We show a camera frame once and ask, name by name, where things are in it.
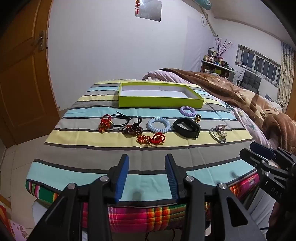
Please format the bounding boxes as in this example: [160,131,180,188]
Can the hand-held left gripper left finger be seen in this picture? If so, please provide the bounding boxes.
[26,154,130,241]

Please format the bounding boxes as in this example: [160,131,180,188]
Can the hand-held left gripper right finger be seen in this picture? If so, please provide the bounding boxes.
[165,153,266,241]

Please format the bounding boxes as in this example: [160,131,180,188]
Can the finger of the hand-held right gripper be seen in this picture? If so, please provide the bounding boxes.
[239,148,267,166]
[250,141,281,158]

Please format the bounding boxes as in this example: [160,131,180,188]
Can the orange red bead bracelet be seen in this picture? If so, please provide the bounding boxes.
[136,132,167,146]

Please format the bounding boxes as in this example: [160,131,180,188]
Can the black wristband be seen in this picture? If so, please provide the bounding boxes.
[173,118,201,139]

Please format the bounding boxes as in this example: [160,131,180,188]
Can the dark brown bead bracelet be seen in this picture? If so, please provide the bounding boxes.
[121,117,142,136]

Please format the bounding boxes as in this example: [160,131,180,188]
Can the light blue spiral hair tie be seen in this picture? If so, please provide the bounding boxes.
[146,117,171,133]

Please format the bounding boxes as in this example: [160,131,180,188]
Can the purple spiral hair tie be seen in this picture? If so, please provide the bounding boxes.
[179,106,196,117]

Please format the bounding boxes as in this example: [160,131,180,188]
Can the green shallow cardboard box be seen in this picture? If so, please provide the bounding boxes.
[118,82,205,108]

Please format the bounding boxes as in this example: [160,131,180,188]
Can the striped bed sheet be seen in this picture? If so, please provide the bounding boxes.
[25,80,259,207]

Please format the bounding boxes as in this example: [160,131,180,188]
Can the brown plush blanket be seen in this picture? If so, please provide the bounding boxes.
[158,68,296,158]

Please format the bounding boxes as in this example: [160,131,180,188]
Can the black chair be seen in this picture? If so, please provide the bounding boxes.
[237,70,262,93]

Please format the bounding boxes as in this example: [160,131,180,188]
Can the patterned curtain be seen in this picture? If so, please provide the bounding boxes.
[277,42,295,109]

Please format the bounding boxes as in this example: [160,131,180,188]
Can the barred window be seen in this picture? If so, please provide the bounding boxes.
[235,44,281,88]

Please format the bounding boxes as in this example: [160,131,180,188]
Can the wooden shelf unit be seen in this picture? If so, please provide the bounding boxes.
[201,60,236,80]

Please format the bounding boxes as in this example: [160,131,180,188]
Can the group of bottles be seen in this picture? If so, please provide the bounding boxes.
[203,47,232,67]

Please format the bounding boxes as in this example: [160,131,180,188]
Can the purple flowering branches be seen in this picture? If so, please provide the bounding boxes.
[215,37,234,58]

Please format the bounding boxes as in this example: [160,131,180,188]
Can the pink floral paper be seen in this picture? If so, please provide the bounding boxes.
[8,219,29,241]

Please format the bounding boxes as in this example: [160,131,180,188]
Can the red paper packet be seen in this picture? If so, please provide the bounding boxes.
[0,204,12,234]

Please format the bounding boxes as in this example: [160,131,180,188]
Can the orange wooden door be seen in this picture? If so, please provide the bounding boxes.
[0,0,62,149]

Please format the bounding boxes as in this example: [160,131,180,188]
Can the metal door latch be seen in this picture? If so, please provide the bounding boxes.
[38,30,48,51]

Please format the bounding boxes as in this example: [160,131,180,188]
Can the grey hair tie white beads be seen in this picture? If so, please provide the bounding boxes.
[209,127,228,143]

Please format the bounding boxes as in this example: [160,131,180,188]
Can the red knot black cord bracelet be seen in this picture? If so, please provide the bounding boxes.
[99,112,133,133]

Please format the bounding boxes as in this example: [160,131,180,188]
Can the white wall pipe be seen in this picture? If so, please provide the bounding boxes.
[200,5,219,37]

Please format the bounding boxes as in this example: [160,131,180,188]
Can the wall air conditioner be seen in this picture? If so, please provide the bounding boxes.
[195,0,212,11]

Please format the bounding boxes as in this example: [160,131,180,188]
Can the silver foil wall sheet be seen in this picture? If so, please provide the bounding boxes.
[135,0,162,22]

